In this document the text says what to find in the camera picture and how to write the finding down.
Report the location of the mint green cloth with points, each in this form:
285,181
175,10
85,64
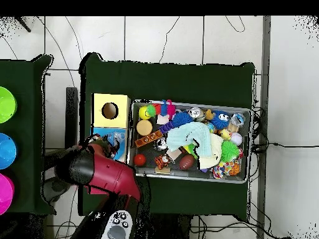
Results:
184,135

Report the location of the wooden three-hole box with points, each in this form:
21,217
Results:
119,119

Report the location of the shallow silver mesh bin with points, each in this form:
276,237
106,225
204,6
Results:
149,151

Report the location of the black upright panel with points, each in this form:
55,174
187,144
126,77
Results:
71,112

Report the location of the red ball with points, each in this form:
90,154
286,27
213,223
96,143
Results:
139,160

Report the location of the round orange sponge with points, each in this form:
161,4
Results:
144,127

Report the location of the yellow smiley ball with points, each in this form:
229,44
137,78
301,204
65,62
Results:
143,113

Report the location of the rainbow spiky caterpillar toy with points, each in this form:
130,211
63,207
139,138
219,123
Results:
170,109

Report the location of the dark green table cloth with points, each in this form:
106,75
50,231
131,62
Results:
25,74
162,82

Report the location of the blue spiky rubber ball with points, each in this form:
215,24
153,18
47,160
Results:
182,118

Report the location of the blue plastic bowl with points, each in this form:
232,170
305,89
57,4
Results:
7,150

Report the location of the green plastic bowl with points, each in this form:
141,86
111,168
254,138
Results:
7,104

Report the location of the silver-top drink can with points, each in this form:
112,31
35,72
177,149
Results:
195,112

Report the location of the pink plastic bowl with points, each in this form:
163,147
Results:
6,194

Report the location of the cream knit cloth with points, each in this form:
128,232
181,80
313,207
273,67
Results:
214,149

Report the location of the green spiky rubber ball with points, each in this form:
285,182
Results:
229,151

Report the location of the dark slanted rod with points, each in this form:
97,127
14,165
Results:
25,26

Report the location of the white baseball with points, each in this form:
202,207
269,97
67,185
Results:
236,139

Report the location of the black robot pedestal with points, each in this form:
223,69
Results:
164,229

